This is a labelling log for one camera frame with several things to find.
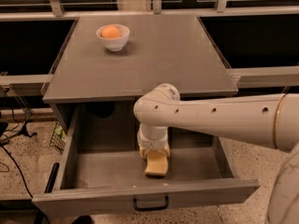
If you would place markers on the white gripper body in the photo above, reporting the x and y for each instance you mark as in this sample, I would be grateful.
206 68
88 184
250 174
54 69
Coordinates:
153 141

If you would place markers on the yellow sponge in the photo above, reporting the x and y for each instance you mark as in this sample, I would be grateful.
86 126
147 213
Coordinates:
157 163

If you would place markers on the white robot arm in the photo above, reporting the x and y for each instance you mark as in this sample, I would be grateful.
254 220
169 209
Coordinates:
267 120

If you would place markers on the open grey top drawer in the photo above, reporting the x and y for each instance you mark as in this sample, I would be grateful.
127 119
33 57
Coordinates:
101 170

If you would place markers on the grey cabinet with counter top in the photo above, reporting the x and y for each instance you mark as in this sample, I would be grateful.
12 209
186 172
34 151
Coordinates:
172 49

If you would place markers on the black bar beside drawer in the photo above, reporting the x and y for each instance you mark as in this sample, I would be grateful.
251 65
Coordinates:
52 178

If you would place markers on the metal window railing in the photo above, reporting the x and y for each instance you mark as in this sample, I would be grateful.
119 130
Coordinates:
246 77

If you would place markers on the white ceramic bowl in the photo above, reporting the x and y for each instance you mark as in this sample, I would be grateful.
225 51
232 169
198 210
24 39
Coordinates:
116 44

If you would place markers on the orange fruit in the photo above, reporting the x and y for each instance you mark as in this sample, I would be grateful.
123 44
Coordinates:
111 32

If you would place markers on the black stand at left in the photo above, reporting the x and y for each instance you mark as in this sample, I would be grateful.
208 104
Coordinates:
21 127

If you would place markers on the black drawer handle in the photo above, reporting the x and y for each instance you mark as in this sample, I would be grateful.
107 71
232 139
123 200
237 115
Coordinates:
142 205

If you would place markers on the wire basket with green item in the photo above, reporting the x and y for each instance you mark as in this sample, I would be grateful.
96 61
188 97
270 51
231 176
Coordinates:
58 138

